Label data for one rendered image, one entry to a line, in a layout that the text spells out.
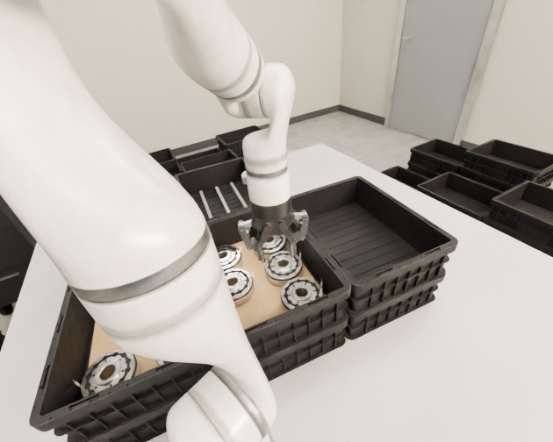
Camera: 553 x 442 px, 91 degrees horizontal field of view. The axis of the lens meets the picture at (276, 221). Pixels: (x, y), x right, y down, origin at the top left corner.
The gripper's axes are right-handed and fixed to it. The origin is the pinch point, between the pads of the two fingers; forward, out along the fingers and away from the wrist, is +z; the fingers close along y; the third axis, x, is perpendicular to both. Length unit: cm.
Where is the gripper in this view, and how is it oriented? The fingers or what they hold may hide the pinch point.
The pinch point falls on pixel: (276, 252)
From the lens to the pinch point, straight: 57.6
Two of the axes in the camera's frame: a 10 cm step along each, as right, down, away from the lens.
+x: -1.6, -5.7, 8.0
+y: 9.8, -1.6, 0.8
